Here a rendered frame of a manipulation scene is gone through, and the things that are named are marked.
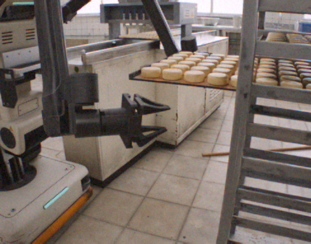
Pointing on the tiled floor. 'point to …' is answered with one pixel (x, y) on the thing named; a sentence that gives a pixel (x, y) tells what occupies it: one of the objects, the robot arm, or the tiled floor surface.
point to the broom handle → (262, 149)
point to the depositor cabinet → (186, 101)
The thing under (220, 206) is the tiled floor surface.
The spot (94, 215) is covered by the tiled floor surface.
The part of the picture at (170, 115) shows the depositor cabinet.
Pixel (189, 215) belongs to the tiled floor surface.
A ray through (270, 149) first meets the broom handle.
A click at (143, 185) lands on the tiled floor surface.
